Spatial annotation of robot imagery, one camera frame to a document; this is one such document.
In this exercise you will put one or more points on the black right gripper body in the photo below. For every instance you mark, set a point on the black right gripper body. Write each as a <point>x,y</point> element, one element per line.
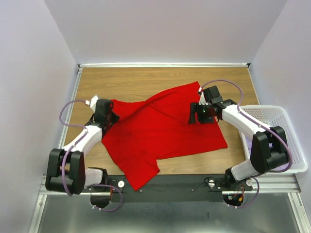
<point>204,116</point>

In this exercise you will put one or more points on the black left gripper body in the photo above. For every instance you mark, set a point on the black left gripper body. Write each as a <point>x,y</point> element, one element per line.
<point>112,118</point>

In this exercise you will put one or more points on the red t-shirt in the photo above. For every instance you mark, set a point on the red t-shirt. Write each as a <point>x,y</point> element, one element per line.
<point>157,129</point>

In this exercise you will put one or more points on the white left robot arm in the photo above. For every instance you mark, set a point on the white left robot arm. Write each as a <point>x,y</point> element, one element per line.
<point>66,170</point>

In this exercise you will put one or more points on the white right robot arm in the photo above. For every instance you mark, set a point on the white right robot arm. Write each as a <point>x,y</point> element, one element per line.
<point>269,149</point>

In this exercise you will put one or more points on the white plastic laundry basket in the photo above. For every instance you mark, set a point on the white plastic laundry basket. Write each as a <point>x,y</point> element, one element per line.
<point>277,116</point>

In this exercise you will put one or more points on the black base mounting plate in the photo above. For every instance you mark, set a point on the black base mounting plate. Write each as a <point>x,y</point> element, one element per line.
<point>102,196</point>

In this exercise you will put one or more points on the aluminium frame rail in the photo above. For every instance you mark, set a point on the aluminium frame rail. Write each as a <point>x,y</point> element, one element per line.
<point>271,183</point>

